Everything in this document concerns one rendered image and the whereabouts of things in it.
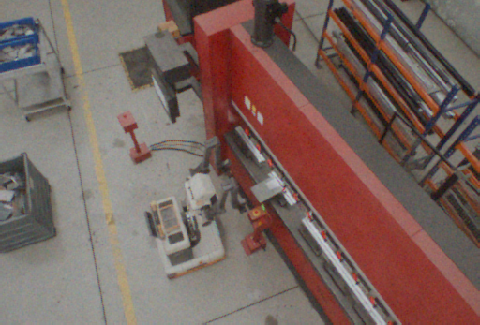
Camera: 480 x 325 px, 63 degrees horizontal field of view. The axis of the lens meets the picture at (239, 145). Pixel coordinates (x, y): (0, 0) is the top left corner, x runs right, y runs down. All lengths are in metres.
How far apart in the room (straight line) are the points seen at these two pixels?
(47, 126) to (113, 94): 1.01
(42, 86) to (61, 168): 1.22
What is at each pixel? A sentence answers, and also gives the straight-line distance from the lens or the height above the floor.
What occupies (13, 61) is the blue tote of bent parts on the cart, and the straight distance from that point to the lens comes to 5.49.
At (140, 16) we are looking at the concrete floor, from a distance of 7.23.
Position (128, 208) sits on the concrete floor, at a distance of 4.96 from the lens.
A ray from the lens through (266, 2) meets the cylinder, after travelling 2.82.
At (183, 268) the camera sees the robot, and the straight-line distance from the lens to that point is 4.32.
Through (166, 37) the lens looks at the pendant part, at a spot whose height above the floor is 1.95.
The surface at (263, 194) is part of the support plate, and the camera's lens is 3.77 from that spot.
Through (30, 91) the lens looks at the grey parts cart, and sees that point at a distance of 6.05.
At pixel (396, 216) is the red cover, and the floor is 2.30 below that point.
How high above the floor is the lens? 4.37
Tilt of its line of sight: 57 degrees down
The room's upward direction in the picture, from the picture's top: 1 degrees clockwise
